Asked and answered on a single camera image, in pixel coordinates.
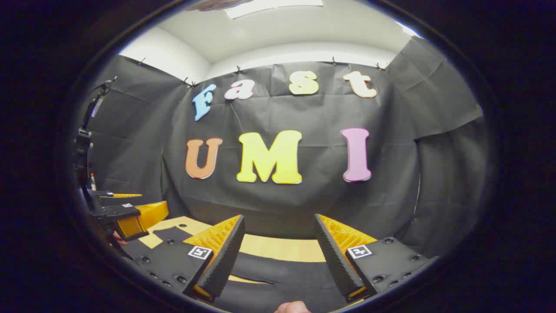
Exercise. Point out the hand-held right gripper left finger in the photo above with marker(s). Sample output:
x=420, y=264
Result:
x=226, y=256

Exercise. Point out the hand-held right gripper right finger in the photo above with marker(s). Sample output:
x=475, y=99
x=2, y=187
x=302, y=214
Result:
x=332, y=256

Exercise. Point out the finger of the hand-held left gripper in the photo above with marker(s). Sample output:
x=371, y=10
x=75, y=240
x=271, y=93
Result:
x=119, y=201
x=124, y=211

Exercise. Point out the black backdrop cloth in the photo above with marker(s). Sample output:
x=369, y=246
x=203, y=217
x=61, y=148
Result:
x=304, y=117

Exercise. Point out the ceiling light panel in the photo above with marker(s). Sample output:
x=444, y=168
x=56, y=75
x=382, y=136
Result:
x=273, y=6

